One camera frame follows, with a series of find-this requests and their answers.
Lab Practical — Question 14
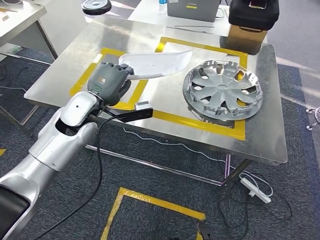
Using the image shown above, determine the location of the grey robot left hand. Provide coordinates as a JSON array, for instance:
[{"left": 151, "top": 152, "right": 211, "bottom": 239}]
[{"left": 87, "top": 62, "right": 134, "bottom": 107}]

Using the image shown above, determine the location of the white curved plastic part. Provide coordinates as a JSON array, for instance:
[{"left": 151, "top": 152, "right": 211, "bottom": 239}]
[{"left": 118, "top": 49, "right": 193, "bottom": 81}]

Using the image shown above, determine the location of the black flat part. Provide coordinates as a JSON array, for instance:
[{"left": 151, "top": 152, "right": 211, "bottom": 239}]
[{"left": 82, "top": 0, "right": 112, "bottom": 16}]

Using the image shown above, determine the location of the steel workbench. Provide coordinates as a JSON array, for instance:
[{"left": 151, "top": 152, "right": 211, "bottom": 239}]
[{"left": 24, "top": 14, "right": 288, "bottom": 187}]

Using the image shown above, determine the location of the white table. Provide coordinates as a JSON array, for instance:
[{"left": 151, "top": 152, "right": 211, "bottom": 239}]
[{"left": 127, "top": 0, "right": 268, "bottom": 38}]

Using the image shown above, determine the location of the grey equipment case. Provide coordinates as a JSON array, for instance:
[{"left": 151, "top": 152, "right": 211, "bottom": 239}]
[{"left": 167, "top": 0, "right": 220, "bottom": 23}]

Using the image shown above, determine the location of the steel side table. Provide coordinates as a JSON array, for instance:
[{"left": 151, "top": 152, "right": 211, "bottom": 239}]
[{"left": 0, "top": 0, "right": 59, "bottom": 133}]

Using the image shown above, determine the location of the grey round wheel cover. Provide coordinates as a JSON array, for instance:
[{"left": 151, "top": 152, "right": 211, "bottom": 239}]
[{"left": 182, "top": 59, "right": 263, "bottom": 122}]

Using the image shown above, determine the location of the black robot right foot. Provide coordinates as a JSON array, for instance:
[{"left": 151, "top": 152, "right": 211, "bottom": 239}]
[{"left": 197, "top": 222, "right": 216, "bottom": 240}]

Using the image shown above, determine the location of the black padded case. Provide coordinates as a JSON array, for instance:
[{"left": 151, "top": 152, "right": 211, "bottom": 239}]
[{"left": 229, "top": 0, "right": 280, "bottom": 31}]

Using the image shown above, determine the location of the white power strip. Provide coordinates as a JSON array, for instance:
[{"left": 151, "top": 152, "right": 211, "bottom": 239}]
[{"left": 239, "top": 170, "right": 274, "bottom": 205}]

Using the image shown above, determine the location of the chrome chair base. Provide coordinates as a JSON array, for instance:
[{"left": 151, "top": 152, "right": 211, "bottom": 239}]
[{"left": 305, "top": 106, "right": 320, "bottom": 132}]

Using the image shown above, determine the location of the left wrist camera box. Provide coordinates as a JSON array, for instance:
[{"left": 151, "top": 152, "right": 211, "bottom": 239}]
[{"left": 103, "top": 100, "right": 154, "bottom": 124}]

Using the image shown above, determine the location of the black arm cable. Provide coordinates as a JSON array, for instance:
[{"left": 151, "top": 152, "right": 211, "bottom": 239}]
[{"left": 32, "top": 114, "right": 127, "bottom": 240}]

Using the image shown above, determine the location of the white floor cable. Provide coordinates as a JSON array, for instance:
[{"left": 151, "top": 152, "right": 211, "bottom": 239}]
[{"left": 122, "top": 127, "right": 237, "bottom": 170}]

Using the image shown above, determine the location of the black floor cable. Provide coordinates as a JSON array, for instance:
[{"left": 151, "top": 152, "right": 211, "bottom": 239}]
[{"left": 217, "top": 180, "right": 293, "bottom": 240}]

